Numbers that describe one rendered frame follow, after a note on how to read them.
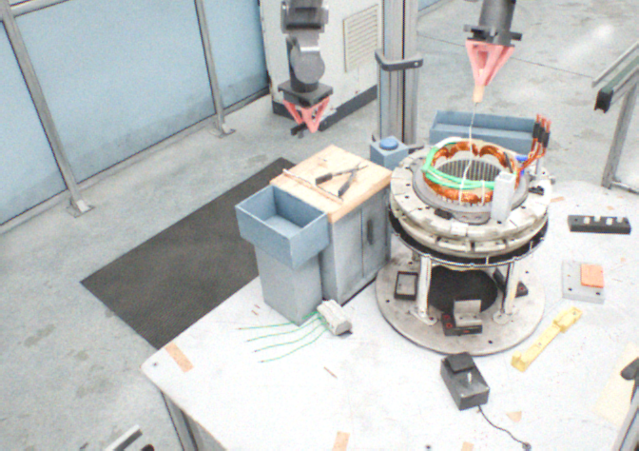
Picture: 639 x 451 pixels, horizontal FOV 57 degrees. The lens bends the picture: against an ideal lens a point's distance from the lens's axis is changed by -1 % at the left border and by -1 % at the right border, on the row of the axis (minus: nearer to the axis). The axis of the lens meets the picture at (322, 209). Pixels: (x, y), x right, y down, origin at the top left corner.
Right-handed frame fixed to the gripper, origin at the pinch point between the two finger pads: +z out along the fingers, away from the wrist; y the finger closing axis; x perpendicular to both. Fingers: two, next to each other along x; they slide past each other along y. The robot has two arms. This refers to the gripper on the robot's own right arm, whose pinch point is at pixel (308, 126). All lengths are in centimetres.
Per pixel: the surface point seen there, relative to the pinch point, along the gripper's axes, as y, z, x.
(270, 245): 5.9, 16.9, -19.0
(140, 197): -175, 121, 33
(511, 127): 21, 16, 50
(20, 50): -192, 32, 7
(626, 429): 75, 26, -6
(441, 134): 11.5, 13.7, 33.2
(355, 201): 13.5, 12.8, -1.2
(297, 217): 3.0, 17.7, -8.6
